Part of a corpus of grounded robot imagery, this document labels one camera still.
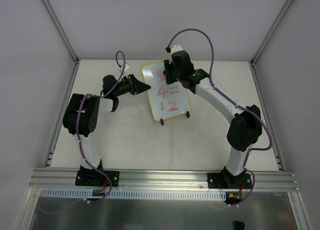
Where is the aluminium mounting rail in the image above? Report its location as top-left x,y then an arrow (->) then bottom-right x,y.
28,167 -> 300,192

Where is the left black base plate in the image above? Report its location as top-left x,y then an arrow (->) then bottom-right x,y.
75,168 -> 120,187

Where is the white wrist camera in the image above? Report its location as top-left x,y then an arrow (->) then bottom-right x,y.
169,44 -> 183,63
119,63 -> 130,77

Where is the aluminium frame post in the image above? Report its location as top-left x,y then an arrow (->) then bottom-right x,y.
250,0 -> 295,66
40,0 -> 79,64

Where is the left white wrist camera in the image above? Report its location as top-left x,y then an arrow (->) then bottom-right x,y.
119,63 -> 130,77

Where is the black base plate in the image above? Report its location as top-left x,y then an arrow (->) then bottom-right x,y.
75,168 -> 120,187
206,172 -> 253,190

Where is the yellow framed whiteboard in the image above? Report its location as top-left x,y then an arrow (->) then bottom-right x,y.
141,60 -> 192,122

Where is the right aluminium frame post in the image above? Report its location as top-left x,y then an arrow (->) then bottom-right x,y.
250,0 -> 295,66

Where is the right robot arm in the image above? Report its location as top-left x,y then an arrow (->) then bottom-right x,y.
163,48 -> 262,188

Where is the black object bottom edge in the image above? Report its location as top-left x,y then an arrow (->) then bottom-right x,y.
233,220 -> 246,230

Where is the left aluminium frame post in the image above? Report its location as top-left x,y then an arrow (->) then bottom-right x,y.
40,0 -> 79,64

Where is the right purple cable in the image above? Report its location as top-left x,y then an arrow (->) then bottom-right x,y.
165,28 -> 273,208

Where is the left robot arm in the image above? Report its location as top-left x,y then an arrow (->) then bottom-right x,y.
62,74 -> 151,185

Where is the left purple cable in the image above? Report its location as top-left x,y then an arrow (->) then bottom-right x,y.
37,50 -> 126,214

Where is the purple cable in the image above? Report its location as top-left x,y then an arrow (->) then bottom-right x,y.
37,50 -> 126,214
165,28 -> 273,208

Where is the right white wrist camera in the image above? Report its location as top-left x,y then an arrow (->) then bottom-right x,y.
169,44 -> 183,63

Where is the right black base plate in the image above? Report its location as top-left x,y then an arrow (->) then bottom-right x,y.
206,172 -> 253,190

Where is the white slotted cable duct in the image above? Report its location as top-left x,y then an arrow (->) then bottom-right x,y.
39,188 -> 227,201

